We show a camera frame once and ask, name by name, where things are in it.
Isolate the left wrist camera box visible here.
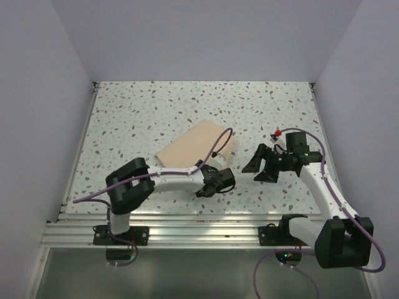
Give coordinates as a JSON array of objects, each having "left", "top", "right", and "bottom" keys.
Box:
[{"left": 213, "top": 153, "right": 229, "bottom": 169}]

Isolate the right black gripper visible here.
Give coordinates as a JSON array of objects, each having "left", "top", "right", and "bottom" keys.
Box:
[{"left": 242, "top": 143, "right": 294, "bottom": 184}]

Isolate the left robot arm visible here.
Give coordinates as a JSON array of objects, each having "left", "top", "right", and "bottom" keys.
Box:
[{"left": 105, "top": 158, "right": 236, "bottom": 245}]

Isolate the beige cloth mat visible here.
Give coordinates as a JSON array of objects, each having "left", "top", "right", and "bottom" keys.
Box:
[{"left": 155, "top": 120, "right": 234, "bottom": 170}]

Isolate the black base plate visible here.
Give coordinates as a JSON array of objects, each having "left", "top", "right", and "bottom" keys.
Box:
[
  {"left": 93, "top": 225, "right": 150, "bottom": 246},
  {"left": 257, "top": 224, "right": 307, "bottom": 247}
]

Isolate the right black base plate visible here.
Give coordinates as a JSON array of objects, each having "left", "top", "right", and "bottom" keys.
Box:
[{"left": 257, "top": 224, "right": 307, "bottom": 247}]

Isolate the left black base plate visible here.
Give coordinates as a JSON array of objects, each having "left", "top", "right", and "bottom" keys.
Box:
[{"left": 93, "top": 225, "right": 150, "bottom": 246}]

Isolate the aluminium frame rail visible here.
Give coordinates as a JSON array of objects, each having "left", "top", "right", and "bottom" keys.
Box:
[{"left": 39, "top": 211, "right": 368, "bottom": 250}]

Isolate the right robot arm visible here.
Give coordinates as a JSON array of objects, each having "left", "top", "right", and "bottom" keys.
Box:
[{"left": 242, "top": 129, "right": 373, "bottom": 269}]

